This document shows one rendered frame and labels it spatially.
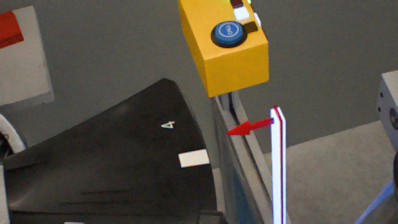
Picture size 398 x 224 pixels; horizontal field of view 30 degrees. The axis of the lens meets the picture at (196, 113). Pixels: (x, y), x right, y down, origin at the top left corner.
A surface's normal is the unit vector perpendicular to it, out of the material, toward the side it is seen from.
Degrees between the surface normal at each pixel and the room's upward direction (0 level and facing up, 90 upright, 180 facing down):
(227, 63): 90
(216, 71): 90
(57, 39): 90
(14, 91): 0
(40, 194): 7
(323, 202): 0
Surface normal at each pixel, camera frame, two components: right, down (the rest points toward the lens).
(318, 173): -0.10, -0.61
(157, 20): 0.27, 0.74
